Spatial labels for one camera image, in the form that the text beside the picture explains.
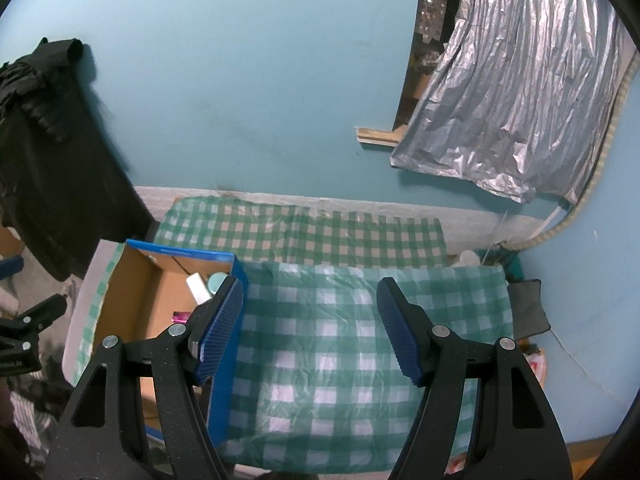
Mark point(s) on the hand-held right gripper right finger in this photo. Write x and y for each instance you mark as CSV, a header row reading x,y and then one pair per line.
x,y
400,330

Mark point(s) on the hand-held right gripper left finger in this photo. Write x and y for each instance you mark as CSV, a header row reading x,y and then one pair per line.
x,y
220,330

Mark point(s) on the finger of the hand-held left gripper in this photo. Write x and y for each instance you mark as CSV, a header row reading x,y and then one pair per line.
x,y
47,310
11,267

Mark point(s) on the pink and yellow lighter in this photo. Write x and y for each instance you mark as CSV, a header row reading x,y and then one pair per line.
x,y
180,317

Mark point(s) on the long white charger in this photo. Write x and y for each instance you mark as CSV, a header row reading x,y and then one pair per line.
x,y
198,288

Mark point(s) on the round teal tin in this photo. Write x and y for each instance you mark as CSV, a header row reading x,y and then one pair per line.
x,y
218,282

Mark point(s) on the blue cardboard box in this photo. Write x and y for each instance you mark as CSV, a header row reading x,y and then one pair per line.
x,y
150,300

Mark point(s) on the light green checked tablecloth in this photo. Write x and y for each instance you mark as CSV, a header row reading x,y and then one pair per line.
x,y
325,350

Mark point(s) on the white cup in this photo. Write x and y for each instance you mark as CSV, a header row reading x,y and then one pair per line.
x,y
468,258

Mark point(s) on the black hanging garment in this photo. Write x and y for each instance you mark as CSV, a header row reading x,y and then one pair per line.
x,y
50,160

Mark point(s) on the dark green checked cloth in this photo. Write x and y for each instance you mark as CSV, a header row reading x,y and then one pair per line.
x,y
300,232

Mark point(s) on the dark cushion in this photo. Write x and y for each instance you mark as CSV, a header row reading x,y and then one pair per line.
x,y
527,310

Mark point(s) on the pink plastic bag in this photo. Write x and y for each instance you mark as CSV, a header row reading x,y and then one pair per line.
x,y
536,365

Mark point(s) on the wooden ledge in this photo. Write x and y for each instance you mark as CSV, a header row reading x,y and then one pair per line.
x,y
377,136

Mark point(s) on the silver foil curtain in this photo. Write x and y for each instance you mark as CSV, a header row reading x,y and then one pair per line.
x,y
515,85

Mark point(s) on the window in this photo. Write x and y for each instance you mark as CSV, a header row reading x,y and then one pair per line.
x,y
430,10

